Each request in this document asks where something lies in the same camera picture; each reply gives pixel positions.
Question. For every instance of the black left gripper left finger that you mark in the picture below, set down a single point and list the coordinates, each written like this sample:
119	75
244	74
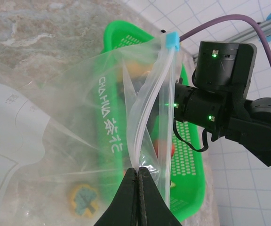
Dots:
123	207

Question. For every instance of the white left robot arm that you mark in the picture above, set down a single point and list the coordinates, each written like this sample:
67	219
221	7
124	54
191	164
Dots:
8	129

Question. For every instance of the blue bag zipper slider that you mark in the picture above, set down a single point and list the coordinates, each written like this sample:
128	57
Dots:
172	41

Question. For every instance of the dark purple toy eggplant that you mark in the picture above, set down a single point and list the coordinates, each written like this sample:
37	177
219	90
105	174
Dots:
130	87

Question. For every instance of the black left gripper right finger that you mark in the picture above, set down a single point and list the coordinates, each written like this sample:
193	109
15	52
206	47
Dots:
154	207

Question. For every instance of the green perforated plastic basket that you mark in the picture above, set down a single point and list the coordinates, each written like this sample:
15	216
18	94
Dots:
197	200

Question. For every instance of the orange toy carrot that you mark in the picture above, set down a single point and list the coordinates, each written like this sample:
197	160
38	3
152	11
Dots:
166	148

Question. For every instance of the clear zip-top plastic bag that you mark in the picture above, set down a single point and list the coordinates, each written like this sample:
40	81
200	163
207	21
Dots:
90	106

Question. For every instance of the orange toy fruit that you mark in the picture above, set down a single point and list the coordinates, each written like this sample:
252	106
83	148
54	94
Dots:
135	67

